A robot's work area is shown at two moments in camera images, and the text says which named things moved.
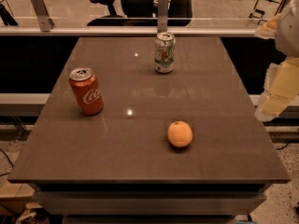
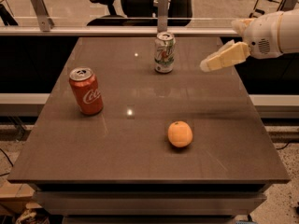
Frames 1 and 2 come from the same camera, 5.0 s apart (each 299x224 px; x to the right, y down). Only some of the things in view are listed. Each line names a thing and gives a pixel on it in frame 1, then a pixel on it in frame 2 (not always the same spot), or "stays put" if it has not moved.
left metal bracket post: x=36 y=0 stays put
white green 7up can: x=164 y=46 stays put
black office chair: x=138 y=2 stays put
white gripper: x=289 y=32 -> x=261 y=36
